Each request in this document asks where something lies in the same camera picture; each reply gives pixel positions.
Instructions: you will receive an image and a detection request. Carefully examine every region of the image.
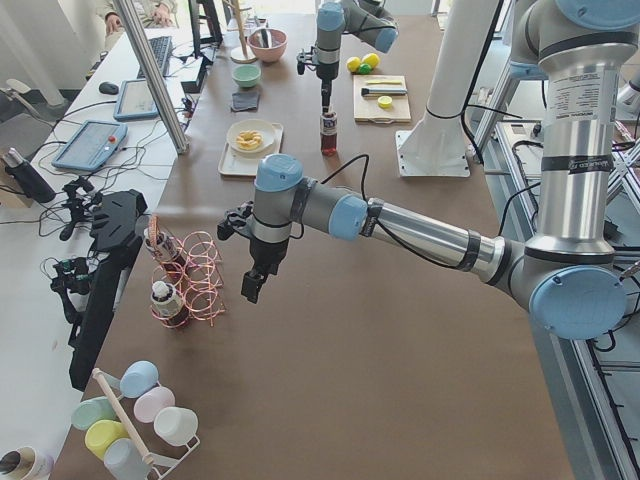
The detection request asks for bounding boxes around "blue teach pendant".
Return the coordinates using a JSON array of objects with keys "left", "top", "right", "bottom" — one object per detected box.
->
[
  {"left": 113, "top": 79, "right": 159, "bottom": 121},
  {"left": 51, "top": 121, "right": 128, "bottom": 172}
]

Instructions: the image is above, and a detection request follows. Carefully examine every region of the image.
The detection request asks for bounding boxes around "white mounting pillar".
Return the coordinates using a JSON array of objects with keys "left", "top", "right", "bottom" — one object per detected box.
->
[{"left": 396, "top": 0, "right": 503, "bottom": 177}]

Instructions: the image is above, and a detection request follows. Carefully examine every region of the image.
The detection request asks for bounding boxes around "black computer mouse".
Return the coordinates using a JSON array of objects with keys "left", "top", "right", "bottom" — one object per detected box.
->
[{"left": 98, "top": 82, "right": 119, "bottom": 95}]

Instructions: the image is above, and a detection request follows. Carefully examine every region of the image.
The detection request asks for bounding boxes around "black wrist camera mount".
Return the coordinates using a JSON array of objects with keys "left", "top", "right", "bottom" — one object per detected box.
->
[{"left": 296, "top": 46, "right": 318, "bottom": 75}]

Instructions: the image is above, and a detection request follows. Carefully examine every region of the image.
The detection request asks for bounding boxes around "black keyboard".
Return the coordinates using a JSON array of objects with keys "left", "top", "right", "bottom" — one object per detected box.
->
[{"left": 148, "top": 36, "right": 173, "bottom": 77}]

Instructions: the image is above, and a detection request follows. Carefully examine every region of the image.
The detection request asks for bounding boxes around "halved lemon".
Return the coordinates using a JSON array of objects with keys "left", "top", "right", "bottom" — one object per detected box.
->
[{"left": 377, "top": 95, "right": 393, "bottom": 109}]

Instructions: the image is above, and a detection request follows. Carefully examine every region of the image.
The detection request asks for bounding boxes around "copper wire bottle rack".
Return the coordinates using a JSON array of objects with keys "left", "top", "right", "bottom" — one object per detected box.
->
[{"left": 146, "top": 215, "right": 226, "bottom": 327}]

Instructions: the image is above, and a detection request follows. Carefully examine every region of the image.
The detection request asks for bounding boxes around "tea bottle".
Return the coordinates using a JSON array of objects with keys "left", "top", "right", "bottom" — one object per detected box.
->
[
  {"left": 150, "top": 280, "right": 190, "bottom": 329},
  {"left": 144, "top": 227, "right": 186, "bottom": 276},
  {"left": 320, "top": 110, "right": 337, "bottom": 156}
]

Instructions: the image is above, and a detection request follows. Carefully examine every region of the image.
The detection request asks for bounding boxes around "pastel cup rack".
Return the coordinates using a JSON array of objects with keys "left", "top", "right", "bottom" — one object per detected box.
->
[{"left": 71, "top": 360, "right": 201, "bottom": 479}]

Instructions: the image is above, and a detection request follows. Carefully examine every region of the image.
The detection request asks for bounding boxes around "yellow plastic knife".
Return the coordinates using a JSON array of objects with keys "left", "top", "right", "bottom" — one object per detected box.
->
[{"left": 365, "top": 79, "right": 403, "bottom": 85}]

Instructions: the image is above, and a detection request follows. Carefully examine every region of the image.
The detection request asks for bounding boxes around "wooden cutting board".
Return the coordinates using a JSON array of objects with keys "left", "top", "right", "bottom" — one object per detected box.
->
[{"left": 352, "top": 74, "right": 412, "bottom": 123}]

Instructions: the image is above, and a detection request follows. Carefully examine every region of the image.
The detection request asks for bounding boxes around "green lime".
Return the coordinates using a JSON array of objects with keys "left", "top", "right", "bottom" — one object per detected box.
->
[{"left": 358, "top": 63, "right": 372, "bottom": 75}]

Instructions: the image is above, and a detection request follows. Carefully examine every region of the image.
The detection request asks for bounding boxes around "pink ice bowl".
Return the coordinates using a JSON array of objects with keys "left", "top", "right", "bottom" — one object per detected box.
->
[{"left": 248, "top": 28, "right": 288, "bottom": 63}]

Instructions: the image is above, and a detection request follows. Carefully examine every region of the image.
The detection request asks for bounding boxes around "whole yellow lemon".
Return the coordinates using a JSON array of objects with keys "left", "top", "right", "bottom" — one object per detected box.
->
[{"left": 346, "top": 57, "right": 362, "bottom": 73}]

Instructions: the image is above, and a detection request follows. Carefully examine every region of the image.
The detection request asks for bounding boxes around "white round plate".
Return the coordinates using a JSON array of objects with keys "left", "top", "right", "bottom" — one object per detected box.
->
[{"left": 226, "top": 119, "right": 276, "bottom": 153}]

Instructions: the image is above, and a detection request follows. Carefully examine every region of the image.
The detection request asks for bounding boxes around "wooden mug tree stand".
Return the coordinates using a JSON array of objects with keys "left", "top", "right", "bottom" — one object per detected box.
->
[{"left": 223, "top": 0, "right": 257, "bottom": 64}]

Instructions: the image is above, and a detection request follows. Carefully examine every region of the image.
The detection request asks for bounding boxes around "black water bottle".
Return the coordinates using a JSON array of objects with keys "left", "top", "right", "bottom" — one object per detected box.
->
[{"left": 2, "top": 147, "right": 56, "bottom": 203}]

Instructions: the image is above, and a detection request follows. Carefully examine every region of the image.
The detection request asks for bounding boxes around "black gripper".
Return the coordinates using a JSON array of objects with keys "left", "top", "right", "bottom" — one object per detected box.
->
[
  {"left": 316, "top": 62, "right": 339, "bottom": 113},
  {"left": 241, "top": 237, "right": 289, "bottom": 304}
]

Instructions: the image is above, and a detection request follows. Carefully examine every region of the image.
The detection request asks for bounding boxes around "aluminium frame post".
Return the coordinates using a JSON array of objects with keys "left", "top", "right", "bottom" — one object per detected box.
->
[{"left": 114, "top": 0, "right": 189, "bottom": 155}]

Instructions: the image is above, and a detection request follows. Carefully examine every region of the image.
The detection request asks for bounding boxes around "mint green bowl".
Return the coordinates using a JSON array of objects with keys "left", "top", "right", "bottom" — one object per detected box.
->
[{"left": 232, "top": 64, "right": 262, "bottom": 88}]

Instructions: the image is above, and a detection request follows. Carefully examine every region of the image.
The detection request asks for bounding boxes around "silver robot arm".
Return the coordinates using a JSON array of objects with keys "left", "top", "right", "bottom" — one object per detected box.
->
[
  {"left": 311, "top": 0, "right": 398, "bottom": 113},
  {"left": 241, "top": 1, "right": 639, "bottom": 340}
]

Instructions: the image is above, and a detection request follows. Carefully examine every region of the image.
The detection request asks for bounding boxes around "cream serving tray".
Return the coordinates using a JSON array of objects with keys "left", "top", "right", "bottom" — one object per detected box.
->
[{"left": 218, "top": 119, "right": 284, "bottom": 177}]

